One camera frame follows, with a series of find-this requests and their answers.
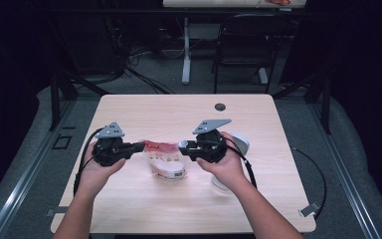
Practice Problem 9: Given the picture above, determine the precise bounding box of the tangle of floor cables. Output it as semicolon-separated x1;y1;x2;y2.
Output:
105;16;177;96

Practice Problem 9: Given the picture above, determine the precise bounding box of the pale background desk top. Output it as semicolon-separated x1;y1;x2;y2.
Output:
162;0;307;9

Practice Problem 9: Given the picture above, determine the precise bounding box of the person's right hand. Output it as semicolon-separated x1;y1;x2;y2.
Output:
196;131;250;191

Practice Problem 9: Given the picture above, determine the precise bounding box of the white desk foot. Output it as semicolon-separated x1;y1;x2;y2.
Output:
258;68;269;85

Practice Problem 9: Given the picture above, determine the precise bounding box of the black metal stand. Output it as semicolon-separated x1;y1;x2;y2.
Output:
49;71;110;132
272;71;332;135

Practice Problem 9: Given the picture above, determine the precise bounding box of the white measuring cup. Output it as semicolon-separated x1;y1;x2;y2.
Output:
211;132;251;192

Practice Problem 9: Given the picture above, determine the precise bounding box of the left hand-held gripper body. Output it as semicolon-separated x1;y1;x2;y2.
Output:
92;121;135;167

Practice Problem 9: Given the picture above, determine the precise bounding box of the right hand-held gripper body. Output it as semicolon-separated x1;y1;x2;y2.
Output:
192;119;233;163

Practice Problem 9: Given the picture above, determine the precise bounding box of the grey cable plug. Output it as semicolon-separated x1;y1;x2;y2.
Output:
298;201;322;218

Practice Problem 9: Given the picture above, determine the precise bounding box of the black folding chair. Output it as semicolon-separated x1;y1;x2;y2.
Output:
212;13;292;95

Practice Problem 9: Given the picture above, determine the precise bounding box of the aluminium floor rail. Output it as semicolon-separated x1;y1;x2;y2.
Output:
0;99;78;239
306;103;382;239

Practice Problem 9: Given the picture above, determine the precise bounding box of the clear red spouted pouch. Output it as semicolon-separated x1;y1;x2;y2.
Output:
142;139;188;182

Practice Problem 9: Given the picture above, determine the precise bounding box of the person's left hand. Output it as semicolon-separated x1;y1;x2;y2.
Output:
79;142;127;197

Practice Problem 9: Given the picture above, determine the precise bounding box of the right hand-held gripper black cable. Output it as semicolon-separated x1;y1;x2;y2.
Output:
223;136;328;220

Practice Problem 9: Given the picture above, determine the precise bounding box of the hand-held gripper black cable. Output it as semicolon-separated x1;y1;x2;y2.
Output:
73;127;105;197
223;136;328;220

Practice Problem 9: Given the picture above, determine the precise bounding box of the white desk leg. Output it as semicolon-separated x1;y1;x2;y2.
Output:
181;17;192;86

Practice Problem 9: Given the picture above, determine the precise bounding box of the left hand-held gripper black cable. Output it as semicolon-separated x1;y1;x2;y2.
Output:
73;127;105;197

